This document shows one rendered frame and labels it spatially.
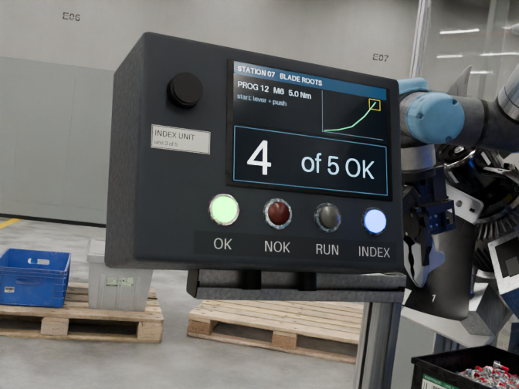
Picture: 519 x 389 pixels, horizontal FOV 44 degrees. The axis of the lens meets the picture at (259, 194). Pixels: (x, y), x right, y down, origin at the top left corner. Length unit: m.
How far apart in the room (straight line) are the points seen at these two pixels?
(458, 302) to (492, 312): 0.17
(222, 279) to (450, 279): 0.69
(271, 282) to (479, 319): 0.77
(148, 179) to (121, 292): 3.41
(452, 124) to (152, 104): 0.57
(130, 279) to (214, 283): 3.28
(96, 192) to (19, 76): 1.66
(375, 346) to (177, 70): 0.36
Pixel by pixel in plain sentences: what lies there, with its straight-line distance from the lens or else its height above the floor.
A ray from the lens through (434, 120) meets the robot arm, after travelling 0.98.
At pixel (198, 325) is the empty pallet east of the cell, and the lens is 4.05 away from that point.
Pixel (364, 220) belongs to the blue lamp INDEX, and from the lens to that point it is 0.60.
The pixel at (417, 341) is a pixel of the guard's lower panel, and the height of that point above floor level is 0.52.
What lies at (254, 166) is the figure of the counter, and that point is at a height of 1.15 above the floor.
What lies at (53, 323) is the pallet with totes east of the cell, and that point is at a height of 0.09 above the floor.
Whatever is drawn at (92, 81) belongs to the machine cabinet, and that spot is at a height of 1.78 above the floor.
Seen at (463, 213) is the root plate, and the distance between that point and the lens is 1.33.
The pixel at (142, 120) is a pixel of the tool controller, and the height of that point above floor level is 1.18.
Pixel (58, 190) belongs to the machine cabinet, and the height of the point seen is 0.41.
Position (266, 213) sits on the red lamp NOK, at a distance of 0.55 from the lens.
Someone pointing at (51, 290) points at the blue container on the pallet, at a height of 0.25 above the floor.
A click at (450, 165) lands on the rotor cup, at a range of 1.32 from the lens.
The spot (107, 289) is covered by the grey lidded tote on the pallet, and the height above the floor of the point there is 0.27.
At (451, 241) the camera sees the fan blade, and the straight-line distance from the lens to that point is 1.28.
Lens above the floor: 1.17
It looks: 4 degrees down
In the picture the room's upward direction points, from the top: 7 degrees clockwise
